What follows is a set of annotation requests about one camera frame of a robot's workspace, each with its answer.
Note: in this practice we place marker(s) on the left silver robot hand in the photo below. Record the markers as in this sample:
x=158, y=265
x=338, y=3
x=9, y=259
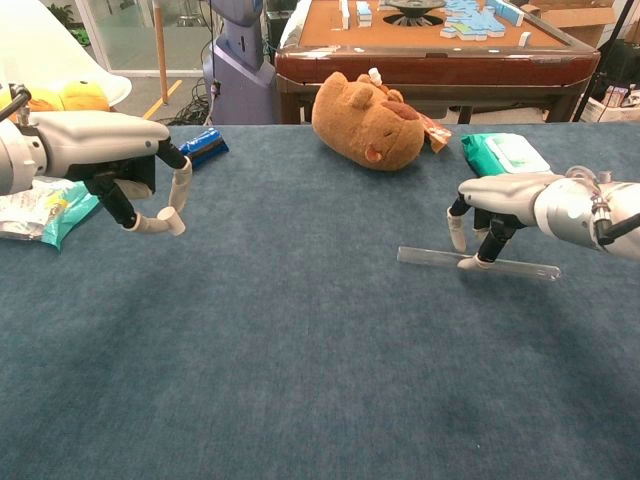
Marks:
x=100, y=140

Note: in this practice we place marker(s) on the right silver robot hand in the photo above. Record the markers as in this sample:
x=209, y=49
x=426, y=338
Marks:
x=505, y=195

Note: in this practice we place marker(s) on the clear plastic tube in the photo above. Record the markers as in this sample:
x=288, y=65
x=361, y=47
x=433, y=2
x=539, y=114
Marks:
x=430, y=256

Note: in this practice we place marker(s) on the green wet wipes pack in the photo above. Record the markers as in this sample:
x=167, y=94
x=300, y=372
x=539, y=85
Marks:
x=500, y=152

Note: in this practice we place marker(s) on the yellow plush toy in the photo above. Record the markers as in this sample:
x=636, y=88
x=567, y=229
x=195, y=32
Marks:
x=80, y=97

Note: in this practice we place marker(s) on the teal snack bag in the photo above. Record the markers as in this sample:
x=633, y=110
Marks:
x=60, y=220

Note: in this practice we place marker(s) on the brown snack packet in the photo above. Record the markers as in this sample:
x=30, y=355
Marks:
x=437, y=135

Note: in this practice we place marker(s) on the white chair with wooden legs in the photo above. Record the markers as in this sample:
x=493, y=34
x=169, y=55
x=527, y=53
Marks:
x=50, y=50

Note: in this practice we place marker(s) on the blue cookie packet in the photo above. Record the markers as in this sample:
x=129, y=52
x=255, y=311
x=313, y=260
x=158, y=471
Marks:
x=205, y=142

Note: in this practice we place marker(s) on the brown mahjong table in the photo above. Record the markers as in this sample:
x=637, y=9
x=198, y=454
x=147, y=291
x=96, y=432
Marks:
x=450, y=65

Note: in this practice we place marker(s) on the black tripod stand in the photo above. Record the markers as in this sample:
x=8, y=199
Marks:
x=594, y=75

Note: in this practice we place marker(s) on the blue-grey machine base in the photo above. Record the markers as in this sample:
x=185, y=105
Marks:
x=235, y=75

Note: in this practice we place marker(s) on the white mahjong tile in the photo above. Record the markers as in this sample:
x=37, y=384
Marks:
x=525, y=39

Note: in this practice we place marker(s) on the brown capybara plush toy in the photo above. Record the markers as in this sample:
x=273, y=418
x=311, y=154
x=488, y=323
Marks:
x=360, y=125

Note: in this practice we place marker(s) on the blue mahjong tile pile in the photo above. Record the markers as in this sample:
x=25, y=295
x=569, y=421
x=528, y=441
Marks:
x=475, y=22

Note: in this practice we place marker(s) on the cardboard box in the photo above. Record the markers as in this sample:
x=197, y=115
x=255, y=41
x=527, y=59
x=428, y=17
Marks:
x=575, y=20

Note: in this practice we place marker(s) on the blue table cloth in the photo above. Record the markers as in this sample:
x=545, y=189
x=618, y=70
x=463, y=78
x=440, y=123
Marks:
x=300, y=325

